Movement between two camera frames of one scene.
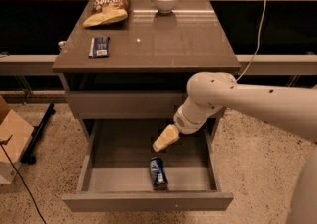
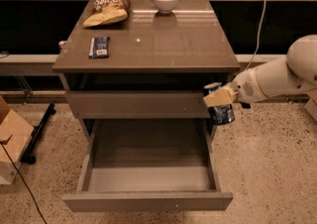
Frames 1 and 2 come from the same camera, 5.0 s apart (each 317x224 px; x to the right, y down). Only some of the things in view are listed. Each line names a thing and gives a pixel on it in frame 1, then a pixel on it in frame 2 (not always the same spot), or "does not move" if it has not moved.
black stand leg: [37, 133] does not move
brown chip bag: [110, 7] does not move
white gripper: [183, 123] → [245, 88]
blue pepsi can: [158, 173] → [218, 114]
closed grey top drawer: [127, 104] does not move
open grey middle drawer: [115, 171] does not move
